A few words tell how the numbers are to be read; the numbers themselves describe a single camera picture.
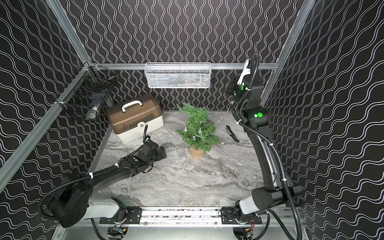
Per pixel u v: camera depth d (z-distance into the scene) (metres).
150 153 0.68
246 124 0.45
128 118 0.90
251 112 0.45
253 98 0.45
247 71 0.52
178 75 1.25
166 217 0.76
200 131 0.75
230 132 1.06
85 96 0.92
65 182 0.43
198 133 0.75
